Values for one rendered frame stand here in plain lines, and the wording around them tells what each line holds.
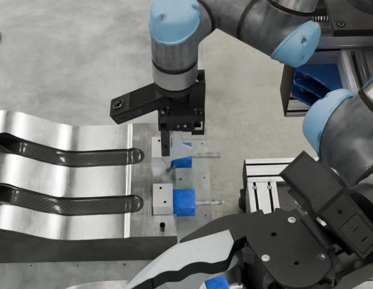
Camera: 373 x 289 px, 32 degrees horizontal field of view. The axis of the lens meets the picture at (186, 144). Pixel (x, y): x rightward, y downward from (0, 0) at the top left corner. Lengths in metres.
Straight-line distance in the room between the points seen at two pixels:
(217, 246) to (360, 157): 0.24
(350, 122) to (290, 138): 1.75
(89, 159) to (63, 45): 0.42
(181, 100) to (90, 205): 0.27
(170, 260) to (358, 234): 0.14
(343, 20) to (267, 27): 0.36
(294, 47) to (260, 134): 1.48
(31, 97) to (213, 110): 1.13
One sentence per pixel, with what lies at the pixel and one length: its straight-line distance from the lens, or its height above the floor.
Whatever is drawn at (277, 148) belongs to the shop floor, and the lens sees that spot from 2.41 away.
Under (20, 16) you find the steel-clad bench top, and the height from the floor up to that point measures 0.80.
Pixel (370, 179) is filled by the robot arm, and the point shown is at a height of 1.46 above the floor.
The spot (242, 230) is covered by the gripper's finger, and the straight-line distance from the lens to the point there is 0.52.
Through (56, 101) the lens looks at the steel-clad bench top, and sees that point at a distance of 1.50.
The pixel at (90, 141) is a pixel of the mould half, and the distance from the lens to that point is 1.30.
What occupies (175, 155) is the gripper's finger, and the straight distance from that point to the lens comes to 1.20.
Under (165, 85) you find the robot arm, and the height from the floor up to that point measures 1.13.
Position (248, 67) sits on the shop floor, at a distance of 2.67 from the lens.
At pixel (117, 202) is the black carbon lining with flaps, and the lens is 1.22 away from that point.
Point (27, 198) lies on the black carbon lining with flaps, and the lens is 1.22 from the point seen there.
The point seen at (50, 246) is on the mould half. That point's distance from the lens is 1.21.
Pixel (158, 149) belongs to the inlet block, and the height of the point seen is 0.92.
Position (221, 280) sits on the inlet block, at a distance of 1.15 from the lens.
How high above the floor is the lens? 1.90
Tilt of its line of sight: 53 degrees down
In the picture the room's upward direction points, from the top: 1 degrees clockwise
